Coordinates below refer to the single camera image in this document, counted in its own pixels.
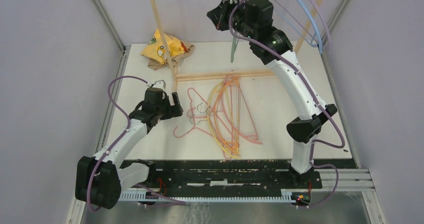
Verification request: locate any beige cloth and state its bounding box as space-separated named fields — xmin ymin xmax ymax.
xmin=147 ymin=41 xmax=195 ymax=71

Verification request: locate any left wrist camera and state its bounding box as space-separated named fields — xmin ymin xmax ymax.
xmin=149 ymin=80 xmax=167 ymax=91

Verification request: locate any blue hanger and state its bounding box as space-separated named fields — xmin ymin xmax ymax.
xmin=272 ymin=0 xmax=329 ymax=54

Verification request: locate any orange hanger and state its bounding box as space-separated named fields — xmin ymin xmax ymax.
xmin=207 ymin=76 xmax=241 ymax=160

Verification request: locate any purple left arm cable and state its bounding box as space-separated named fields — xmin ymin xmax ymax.
xmin=86 ymin=76 xmax=186 ymax=213

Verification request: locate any green hanger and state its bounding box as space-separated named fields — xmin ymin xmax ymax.
xmin=230 ymin=37 xmax=239 ymax=63

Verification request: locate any wooden hanger rack frame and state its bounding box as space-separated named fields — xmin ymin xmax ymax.
xmin=145 ymin=0 xmax=333 ymax=94

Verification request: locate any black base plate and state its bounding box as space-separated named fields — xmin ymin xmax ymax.
xmin=141 ymin=159 xmax=323 ymax=197

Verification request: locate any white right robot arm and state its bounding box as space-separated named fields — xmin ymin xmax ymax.
xmin=206 ymin=0 xmax=337 ymax=188

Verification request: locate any yellow hanger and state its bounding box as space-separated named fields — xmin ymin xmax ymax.
xmin=207 ymin=81 xmax=241 ymax=160

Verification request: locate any purple hanger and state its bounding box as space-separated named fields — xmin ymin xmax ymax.
xmin=273 ymin=0 xmax=332 ymax=53

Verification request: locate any white cable duct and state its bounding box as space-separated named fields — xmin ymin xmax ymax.
xmin=118 ymin=188 xmax=296 ymax=203

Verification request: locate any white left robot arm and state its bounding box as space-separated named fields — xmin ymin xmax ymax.
xmin=74 ymin=87 xmax=183 ymax=209

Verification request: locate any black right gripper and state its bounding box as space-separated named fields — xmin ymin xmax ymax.
xmin=206 ymin=0 xmax=256 ymax=42

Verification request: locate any yellow printed cloth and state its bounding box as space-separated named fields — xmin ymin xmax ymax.
xmin=140 ymin=29 xmax=192 ymax=65

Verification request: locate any thin pink wire hanger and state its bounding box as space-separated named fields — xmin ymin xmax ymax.
xmin=172 ymin=87 xmax=216 ymax=139
xmin=187 ymin=101 xmax=211 ymax=125

